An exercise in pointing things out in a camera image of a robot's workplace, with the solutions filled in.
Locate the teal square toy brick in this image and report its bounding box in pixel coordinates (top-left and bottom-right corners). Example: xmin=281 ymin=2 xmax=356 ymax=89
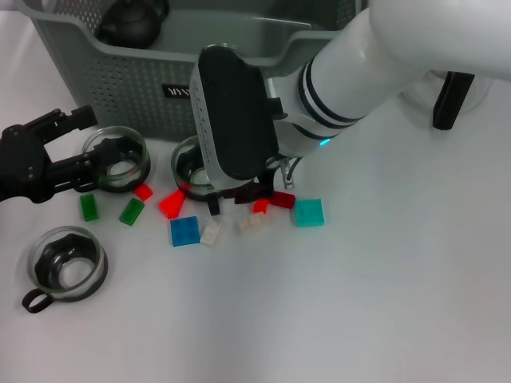
xmin=294 ymin=198 xmax=325 ymax=227

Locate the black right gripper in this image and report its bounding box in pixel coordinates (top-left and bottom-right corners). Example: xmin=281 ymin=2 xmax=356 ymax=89
xmin=233 ymin=157 xmax=279 ymax=206

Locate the grey perforated storage bin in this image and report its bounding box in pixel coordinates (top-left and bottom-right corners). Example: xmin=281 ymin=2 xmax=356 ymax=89
xmin=23 ymin=0 xmax=372 ymax=143

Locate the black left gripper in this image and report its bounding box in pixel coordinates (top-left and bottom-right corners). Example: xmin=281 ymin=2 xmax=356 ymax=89
xmin=0 ymin=105 xmax=135 ymax=204

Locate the green toy brick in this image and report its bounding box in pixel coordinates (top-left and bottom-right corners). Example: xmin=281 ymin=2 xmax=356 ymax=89
xmin=79 ymin=194 xmax=100 ymax=222
xmin=118 ymin=198 xmax=145 ymax=225

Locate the glass teapot black handle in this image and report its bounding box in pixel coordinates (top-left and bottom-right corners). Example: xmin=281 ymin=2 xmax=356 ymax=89
xmin=398 ymin=67 xmax=492 ymax=131

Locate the glass teacup black holder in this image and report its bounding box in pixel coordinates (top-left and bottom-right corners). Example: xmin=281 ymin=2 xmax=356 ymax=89
xmin=170 ymin=134 xmax=224 ymax=216
xmin=22 ymin=225 xmax=109 ymax=314
xmin=81 ymin=125 xmax=152 ymax=195

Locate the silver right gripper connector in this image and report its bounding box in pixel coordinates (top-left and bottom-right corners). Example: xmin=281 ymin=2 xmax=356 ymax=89
xmin=279 ymin=157 xmax=299 ymax=189

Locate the blue toy brick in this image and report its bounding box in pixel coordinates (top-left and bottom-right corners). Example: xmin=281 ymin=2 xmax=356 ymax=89
xmin=170 ymin=216 xmax=200 ymax=247

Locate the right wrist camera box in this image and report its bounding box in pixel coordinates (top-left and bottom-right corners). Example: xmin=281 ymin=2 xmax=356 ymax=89
xmin=190 ymin=43 xmax=280 ymax=192

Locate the red wedge toy brick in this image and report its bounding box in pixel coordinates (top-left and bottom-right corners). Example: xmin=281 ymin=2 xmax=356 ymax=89
xmin=158 ymin=189 xmax=187 ymax=219

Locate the white toy brick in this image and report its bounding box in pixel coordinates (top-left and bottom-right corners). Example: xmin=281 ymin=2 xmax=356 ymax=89
xmin=238 ymin=213 xmax=268 ymax=235
xmin=199 ymin=221 xmax=220 ymax=247

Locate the dark clay teapot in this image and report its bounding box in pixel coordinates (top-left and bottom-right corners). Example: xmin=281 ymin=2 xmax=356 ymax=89
xmin=97 ymin=0 xmax=171 ymax=51

